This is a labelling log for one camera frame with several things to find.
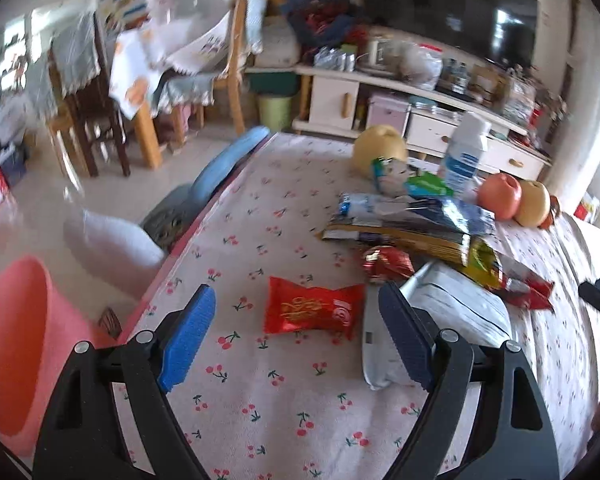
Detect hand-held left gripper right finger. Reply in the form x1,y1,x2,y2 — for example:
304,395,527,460
377,281,561,480

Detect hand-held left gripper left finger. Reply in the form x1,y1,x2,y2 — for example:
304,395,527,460
32,284,217,480

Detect white milk carton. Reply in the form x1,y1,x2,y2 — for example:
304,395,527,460
362,260,513,392

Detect small red foil wrapper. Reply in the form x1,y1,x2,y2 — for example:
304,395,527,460
361,245,416,281

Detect red snack packet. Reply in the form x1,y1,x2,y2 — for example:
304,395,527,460
462,237,555,312

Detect red candy wrapper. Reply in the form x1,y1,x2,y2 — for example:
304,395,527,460
263,276,367,340

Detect black yellow snack packet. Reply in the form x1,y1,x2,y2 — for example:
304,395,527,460
321,195,497,267

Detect white blue pouch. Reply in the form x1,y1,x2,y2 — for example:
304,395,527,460
337,191,396,218

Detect green snack packet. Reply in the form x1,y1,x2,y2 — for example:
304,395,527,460
371,157,454,199

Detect pink plastic bin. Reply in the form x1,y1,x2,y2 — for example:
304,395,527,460
0,255,118,458

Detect orange tangerine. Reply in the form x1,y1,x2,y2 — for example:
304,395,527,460
540,195,562,230

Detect yellow pear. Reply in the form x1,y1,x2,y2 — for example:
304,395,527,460
515,179,552,227
354,125,408,178

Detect white plastic bag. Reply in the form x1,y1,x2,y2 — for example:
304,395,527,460
64,210,166,291

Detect cherry print tablecloth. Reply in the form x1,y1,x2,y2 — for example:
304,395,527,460
117,132,600,480

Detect red apple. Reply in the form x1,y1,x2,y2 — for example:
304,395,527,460
477,172,523,221

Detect blue chair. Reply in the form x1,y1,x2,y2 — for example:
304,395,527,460
139,126,271,256

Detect white plastic bottle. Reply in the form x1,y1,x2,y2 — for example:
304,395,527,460
440,111,492,201

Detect floral bag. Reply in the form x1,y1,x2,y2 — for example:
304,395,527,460
502,77,537,117

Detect pink storage box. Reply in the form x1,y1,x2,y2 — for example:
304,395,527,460
367,94,411,136

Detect dark wooden chair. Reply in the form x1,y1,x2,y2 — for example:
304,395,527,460
47,15,131,178

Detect green waste bin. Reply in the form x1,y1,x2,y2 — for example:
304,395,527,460
257,94,293,133

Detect green lace seat cover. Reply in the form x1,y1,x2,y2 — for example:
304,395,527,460
152,72,216,116

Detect white television cabinet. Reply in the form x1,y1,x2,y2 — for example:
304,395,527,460
292,62,553,181

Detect dark blue shopping bag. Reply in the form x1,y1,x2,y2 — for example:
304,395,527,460
0,130,28,186

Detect dark green storage box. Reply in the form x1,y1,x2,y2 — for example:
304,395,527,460
250,72,301,96

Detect white orange print tablecloth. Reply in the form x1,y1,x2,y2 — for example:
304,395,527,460
109,30,167,121

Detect clear plastic bag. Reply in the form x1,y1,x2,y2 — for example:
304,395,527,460
400,42,443,91

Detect light wooden chair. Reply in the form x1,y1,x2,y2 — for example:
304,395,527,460
200,0,268,136

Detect silver foil packs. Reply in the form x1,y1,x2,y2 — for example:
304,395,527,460
314,45,357,72

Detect grey lace chair cover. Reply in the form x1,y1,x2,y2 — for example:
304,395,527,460
50,12,102,95

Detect black television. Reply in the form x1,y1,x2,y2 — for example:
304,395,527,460
364,0,538,68

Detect blue-grey chair towel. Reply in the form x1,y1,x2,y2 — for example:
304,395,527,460
240,0,267,56

